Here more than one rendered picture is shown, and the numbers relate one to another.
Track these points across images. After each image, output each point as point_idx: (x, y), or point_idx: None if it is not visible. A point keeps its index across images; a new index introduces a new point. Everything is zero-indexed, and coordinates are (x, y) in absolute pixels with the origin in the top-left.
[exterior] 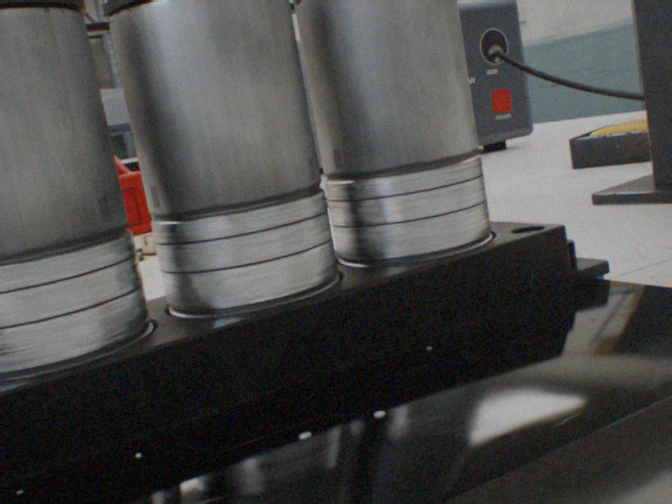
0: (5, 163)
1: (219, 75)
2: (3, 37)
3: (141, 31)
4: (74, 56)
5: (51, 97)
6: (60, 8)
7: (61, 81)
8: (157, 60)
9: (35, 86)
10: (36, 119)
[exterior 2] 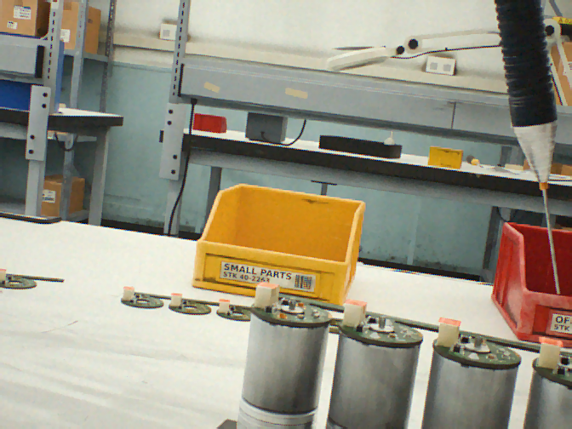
0: (454, 420)
1: (557, 421)
2: (471, 377)
3: (536, 385)
4: (499, 388)
5: (481, 403)
6: (500, 369)
7: (489, 397)
8: (537, 400)
9: (476, 397)
10: (471, 408)
